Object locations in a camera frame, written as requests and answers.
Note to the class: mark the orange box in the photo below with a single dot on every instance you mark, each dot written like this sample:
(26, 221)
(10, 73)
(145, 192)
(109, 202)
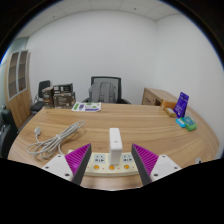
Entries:
(169, 104)

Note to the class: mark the small blue box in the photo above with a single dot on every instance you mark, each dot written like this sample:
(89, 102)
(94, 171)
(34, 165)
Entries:
(180, 122)

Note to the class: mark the low wooden side cabinet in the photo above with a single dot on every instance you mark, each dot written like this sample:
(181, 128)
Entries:
(153, 95)

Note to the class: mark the brown cardboard box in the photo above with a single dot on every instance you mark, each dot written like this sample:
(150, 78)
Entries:
(47, 96)

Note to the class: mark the green box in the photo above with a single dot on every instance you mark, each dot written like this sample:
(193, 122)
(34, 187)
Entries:
(190, 124)

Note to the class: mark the black leather chair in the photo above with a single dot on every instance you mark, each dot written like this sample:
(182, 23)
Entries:
(7, 133)

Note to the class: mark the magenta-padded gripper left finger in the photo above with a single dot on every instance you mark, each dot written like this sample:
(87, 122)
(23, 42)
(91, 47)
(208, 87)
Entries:
(60, 165)

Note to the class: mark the white charger block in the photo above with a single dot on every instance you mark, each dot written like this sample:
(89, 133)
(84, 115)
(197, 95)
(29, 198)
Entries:
(115, 143)

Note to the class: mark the wooden shelf cabinet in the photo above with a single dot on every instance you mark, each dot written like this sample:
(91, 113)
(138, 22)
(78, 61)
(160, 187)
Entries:
(18, 103)

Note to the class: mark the printed paper leaflet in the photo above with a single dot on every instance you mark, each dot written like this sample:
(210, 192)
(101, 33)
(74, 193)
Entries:
(86, 106)

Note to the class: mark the purple retail package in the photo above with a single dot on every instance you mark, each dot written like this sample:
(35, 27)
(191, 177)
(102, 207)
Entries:
(181, 104)

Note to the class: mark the black visitor chair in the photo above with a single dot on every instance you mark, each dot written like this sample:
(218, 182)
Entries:
(42, 86)

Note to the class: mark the black mesh office chair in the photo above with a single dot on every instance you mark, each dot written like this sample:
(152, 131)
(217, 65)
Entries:
(118, 87)

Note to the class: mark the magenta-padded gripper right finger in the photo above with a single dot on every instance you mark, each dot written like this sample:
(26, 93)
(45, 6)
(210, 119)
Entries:
(163, 165)

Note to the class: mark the small tan box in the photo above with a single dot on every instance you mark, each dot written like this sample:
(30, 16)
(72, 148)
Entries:
(170, 112)

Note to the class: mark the cream power strip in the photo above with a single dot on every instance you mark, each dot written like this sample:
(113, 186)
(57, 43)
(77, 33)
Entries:
(100, 167)

